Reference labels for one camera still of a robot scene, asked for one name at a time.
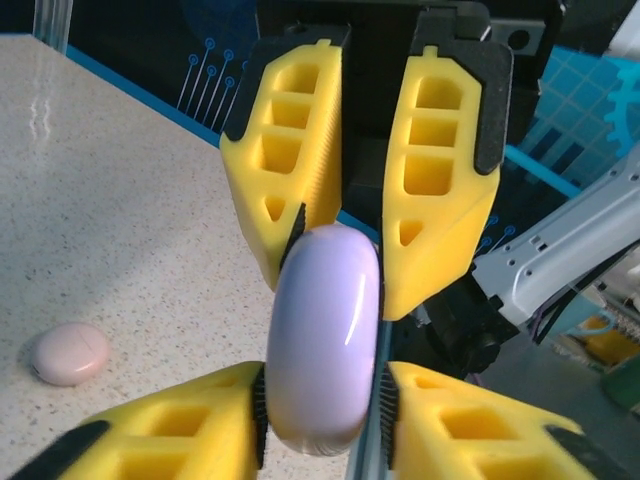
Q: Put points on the purple earbud charging case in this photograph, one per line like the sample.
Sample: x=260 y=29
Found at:
x=320 y=325

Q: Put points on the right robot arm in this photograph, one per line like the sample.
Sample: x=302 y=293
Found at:
x=550 y=250

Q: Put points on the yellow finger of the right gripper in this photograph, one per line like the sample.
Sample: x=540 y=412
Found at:
x=325 y=150
x=465 y=220

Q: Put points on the aluminium frame post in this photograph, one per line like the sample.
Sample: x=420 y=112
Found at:
x=50 y=22

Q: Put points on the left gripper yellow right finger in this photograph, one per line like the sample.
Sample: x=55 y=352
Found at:
x=475 y=440

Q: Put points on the pink earbud charging case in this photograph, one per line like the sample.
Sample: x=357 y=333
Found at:
x=67 y=354

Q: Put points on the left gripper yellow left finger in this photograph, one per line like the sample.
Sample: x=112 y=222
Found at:
x=125 y=450

